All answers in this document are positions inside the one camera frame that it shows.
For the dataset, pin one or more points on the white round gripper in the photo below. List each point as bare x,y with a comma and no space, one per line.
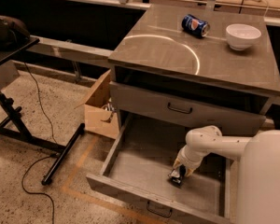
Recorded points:
188,161

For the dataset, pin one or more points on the dark blue rxbar wrapper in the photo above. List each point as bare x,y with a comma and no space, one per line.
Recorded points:
177,175

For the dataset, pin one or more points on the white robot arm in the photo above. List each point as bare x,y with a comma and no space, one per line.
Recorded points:
258,188

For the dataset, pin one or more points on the open grey middle drawer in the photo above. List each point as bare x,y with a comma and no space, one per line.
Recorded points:
137,167

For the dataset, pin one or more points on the closed grey top drawer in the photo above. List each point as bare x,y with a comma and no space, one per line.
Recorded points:
182,111

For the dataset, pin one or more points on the grey metal drawer cabinet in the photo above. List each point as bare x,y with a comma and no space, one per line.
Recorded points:
158,55

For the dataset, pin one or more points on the cardboard box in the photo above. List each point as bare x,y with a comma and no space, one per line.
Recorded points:
99,114

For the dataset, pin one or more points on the white ceramic bowl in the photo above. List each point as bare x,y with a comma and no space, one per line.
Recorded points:
242,36

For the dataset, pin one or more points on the blue pepsi can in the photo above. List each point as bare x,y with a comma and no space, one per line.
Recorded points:
195,26

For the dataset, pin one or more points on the dark bag on stand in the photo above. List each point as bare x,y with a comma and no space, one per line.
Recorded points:
13,32

